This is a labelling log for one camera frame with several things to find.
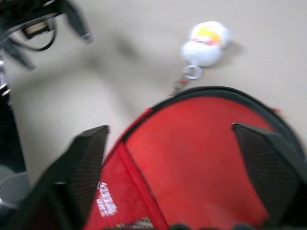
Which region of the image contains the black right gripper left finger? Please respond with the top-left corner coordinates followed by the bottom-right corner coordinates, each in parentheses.
top-left (14, 124), bottom-right (111, 230)

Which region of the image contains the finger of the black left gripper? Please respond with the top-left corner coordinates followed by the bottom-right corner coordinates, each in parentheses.
top-left (0, 35), bottom-right (35, 71)
top-left (64, 0), bottom-right (94, 46)

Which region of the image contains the red black paddle case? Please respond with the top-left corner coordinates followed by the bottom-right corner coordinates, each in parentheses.
top-left (79, 85), bottom-right (307, 230)

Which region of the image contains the silver robot torso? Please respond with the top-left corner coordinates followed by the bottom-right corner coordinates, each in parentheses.
top-left (0, 165), bottom-right (32, 211)

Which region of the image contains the white plush keychain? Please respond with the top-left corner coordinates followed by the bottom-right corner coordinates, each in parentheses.
top-left (167, 21), bottom-right (233, 99)

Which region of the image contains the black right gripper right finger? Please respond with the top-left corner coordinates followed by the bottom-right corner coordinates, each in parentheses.
top-left (231, 122), bottom-right (307, 230)

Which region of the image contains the red table tennis paddle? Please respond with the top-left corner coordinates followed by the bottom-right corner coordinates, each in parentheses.
top-left (124, 95), bottom-right (275, 230)

